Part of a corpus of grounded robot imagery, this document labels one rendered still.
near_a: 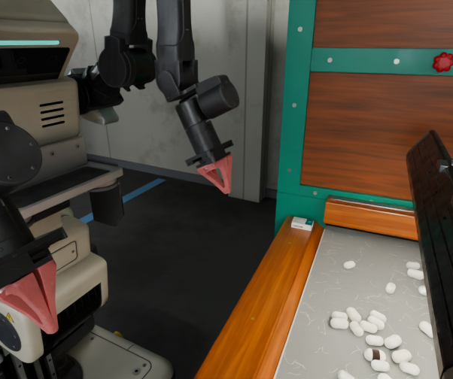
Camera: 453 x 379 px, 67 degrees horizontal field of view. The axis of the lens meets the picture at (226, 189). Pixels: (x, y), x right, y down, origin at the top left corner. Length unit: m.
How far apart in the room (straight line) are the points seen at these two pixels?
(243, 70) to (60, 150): 2.18
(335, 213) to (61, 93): 0.76
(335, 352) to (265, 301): 0.17
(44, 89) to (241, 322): 0.59
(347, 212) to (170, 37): 0.66
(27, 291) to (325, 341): 0.56
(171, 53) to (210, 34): 2.42
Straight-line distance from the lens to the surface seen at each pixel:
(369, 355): 0.75
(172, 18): 0.71
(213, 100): 0.66
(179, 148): 3.45
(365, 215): 1.04
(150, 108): 3.56
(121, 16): 0.78
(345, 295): 0.89
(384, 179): 1.08
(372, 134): 1.04
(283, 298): 0.81
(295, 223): 1.07
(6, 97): 0.71
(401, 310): 0.89
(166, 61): 0.71
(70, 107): 0.80
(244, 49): 2.79
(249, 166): 2.93
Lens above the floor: 1.28
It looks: 23 degrees down
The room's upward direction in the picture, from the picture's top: straight up
